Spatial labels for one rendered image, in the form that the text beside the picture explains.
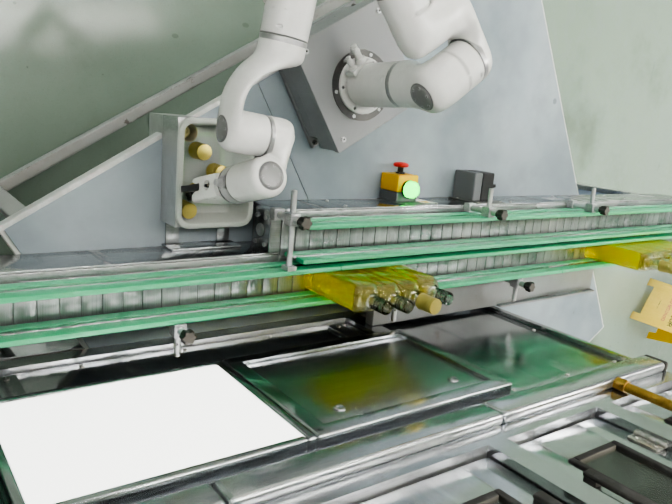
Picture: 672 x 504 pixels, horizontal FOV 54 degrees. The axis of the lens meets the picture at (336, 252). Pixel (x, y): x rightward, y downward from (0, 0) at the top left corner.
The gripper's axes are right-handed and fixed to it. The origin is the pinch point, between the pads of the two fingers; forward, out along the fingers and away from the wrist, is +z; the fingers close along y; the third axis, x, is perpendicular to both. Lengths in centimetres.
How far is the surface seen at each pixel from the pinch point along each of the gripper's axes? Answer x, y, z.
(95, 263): -14.2, -22.8, -2.1
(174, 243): -10.3, -3.1, 7.7
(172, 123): 13.3, -7.3, -3.1
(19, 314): -22.7, -35.9, -1.8
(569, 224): -6, 122, -6
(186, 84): 38, 21, 53
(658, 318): -58, 346, 84
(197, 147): 8.9, -1.9, -2.8
